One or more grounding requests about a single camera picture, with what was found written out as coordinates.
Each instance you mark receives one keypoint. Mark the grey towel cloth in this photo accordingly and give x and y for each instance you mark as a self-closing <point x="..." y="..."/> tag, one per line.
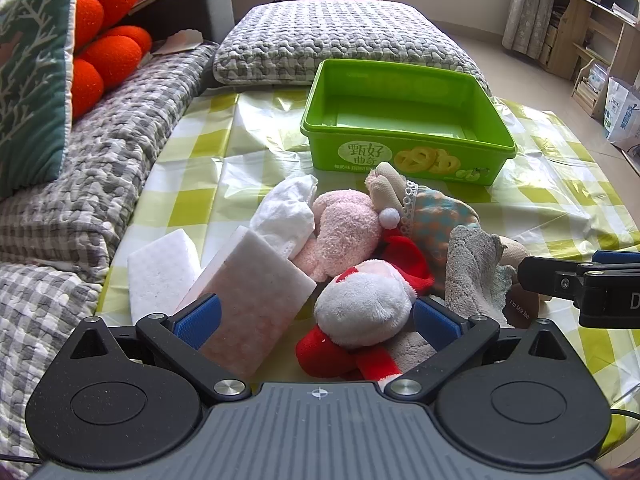
<point x="475" y="270"/>

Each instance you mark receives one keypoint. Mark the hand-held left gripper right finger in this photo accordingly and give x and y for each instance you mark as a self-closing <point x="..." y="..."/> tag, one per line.
<point x="435" y="322"/>

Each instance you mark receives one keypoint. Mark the grey knitted pillow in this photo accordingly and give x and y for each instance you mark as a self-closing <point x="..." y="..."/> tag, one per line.
<point x="340" y="35"/>

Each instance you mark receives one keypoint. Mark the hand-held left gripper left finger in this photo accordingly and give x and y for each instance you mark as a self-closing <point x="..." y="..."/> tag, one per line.
<point x="197" y="322"/>

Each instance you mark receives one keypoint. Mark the white paper sheet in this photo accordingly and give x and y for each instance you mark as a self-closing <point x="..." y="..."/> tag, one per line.
<point x="177" y="42"/>

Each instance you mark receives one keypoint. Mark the white paper bag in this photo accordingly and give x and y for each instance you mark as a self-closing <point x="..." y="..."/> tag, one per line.
<point x="622" y="110"/>

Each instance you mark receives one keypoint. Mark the beige curtain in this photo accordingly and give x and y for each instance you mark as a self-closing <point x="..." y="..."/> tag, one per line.
<point x="535" y="5"/>

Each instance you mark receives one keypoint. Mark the orange pumpkin cushion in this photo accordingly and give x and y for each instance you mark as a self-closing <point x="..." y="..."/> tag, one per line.
<point x="112" y="50"/>

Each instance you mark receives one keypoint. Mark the pink fluffy plush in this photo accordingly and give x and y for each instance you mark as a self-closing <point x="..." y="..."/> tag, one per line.
<point x="345" y="230"/>

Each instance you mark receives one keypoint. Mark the red white santa plush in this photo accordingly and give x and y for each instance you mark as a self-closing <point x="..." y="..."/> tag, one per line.
<point x="360" y="305"/>

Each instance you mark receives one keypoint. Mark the white cloth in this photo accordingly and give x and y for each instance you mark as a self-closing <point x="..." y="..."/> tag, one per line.
<point x="285" y="215"/>

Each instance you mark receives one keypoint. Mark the green plastic box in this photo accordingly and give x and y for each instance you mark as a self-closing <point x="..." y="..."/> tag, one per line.
<point x="350" y="160"/>

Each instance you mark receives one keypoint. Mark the brown plush toy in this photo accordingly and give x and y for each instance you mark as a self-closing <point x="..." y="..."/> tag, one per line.
<point x="520" y="305"/>

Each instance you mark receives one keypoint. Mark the wooden shelf unit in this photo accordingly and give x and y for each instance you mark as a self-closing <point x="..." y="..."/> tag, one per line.
<point x="585" y="35"/>

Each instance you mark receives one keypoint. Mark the pinkish white sponge block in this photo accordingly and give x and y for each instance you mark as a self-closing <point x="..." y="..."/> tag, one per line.
<point x="250" y="300"/>

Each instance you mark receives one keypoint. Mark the teal branch print cushion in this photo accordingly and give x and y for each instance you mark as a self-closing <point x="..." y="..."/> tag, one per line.
<point x="30" y="85"/>

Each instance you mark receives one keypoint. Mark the yellow checked plastic tablecloth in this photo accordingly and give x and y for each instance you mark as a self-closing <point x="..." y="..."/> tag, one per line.
<point x="240" y="160"/>

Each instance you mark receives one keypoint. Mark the grey sofa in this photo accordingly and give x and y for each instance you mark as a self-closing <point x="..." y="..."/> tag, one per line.
<point x="205" y="5"/>

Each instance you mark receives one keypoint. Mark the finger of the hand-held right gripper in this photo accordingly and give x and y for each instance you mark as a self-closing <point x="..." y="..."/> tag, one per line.
<point x="617" y="257"/>
<point x="550" y="277"/>

